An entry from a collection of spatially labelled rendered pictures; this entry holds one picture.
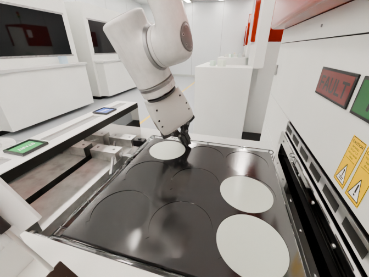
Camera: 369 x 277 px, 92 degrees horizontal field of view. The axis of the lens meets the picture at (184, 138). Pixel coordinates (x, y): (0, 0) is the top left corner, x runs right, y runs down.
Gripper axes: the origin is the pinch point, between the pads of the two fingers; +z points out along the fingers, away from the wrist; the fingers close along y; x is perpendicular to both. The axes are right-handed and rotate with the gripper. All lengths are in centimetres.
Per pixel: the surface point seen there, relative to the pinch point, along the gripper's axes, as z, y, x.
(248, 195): 2.5, -0.2, 23.6
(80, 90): 34, 51, -378
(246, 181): 3.7, -2.6, 20.4
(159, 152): -1.4, 8.2, 0.4
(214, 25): 106, -472, -621
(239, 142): 20.7, -20.3, -3.9
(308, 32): -12.0, -37.7, 10.3
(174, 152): 0.1, 4.8, 2.4
